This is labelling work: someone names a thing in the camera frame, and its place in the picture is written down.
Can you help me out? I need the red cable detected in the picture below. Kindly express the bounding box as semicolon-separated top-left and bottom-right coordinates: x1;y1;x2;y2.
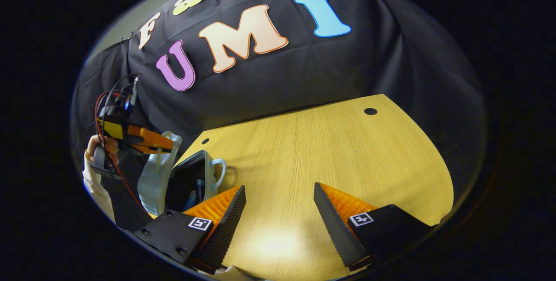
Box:
95;92;150;214

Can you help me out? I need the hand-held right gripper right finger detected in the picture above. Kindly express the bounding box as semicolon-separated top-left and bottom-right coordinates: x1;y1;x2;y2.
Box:
313;182;435;273

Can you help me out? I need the person's white clothing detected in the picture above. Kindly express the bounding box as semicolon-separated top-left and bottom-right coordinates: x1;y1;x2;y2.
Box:
213;265;265;281

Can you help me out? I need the black cable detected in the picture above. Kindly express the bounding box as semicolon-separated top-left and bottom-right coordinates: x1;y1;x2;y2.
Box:
106;73;142;112

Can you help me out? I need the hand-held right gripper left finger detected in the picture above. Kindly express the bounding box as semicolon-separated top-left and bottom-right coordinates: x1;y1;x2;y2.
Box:
132;185;247;273

